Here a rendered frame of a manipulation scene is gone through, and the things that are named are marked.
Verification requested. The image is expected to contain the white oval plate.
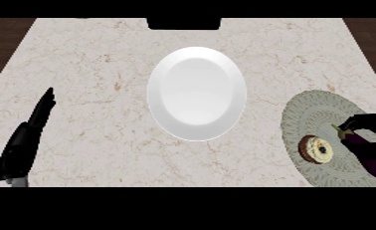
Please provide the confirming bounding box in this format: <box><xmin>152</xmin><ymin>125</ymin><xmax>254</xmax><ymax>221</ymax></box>
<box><xmin>146</xmin><ymin>46</ymin><xmax>248</xmax><ymax>142</ymax></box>

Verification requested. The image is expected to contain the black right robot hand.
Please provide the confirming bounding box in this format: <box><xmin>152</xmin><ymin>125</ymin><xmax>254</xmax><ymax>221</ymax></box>
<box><xmin>338</xmin><ymin>113</ymin><xmax>376</xmax><ymax>134</ymax></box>

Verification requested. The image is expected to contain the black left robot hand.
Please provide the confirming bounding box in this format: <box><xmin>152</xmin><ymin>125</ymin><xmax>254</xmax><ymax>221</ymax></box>
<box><xmin>0</xmin><ymin>87</ymin><xmax>59</xmax><ymax>182</ymax></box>

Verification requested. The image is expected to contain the grey-green round placemat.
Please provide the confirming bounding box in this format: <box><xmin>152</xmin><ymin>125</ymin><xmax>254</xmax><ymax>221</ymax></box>
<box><xmin>280</xmin><ymin>89</ymin><xmax>376</xmax><ymax>188</ymax></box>

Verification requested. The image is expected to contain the dark purple eggplant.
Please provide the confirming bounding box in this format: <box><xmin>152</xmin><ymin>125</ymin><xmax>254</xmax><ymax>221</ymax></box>
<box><xmin>330</xmin><ymin>123</ymin><xmax>376</xmax><ymax>178</ymax></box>

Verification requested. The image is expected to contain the black appliance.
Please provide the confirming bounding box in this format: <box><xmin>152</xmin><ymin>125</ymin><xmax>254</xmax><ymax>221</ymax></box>
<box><xmin>146</xmin><ymin>17</ymin><xmax>223</xmax><ymax>31</ymax></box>

